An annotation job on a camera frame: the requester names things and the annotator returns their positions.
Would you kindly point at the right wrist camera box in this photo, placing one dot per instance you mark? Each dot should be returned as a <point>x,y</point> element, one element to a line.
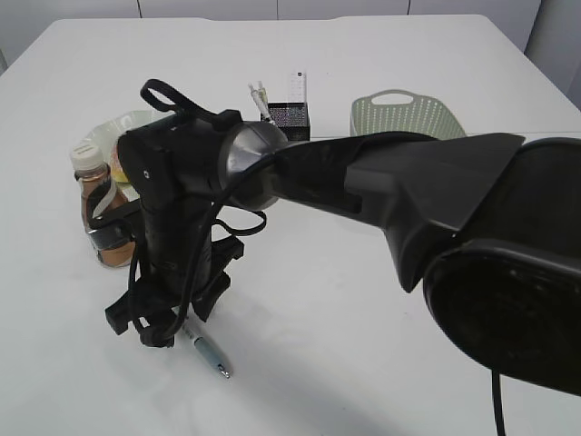
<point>117,227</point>

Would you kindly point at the sugared bread roll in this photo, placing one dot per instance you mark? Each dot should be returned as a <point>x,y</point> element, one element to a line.
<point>116,169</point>

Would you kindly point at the green wavy glass plate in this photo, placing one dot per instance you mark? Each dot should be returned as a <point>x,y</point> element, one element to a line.
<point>106,135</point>

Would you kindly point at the clear plastic ruler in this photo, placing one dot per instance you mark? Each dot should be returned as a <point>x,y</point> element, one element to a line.
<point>297,87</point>

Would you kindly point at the blue grey ballpoint pen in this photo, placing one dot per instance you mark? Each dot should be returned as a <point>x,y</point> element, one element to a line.
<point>210,353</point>

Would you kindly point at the black mesh pen holder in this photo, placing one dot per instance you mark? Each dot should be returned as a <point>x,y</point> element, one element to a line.
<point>289,119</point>

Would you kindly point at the green plastic woven basket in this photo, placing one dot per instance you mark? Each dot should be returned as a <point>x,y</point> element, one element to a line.
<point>403,111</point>

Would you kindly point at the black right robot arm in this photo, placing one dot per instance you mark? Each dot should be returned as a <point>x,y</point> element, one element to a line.
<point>487,225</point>

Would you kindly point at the olive green ballpoint pen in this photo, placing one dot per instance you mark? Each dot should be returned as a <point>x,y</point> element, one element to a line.
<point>254,95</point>

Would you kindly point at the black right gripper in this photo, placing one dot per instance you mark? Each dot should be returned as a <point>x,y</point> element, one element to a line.
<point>169,236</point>

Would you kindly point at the brown Nescafe coffee bottle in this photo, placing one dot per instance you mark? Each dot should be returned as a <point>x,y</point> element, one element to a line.
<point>99,194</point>

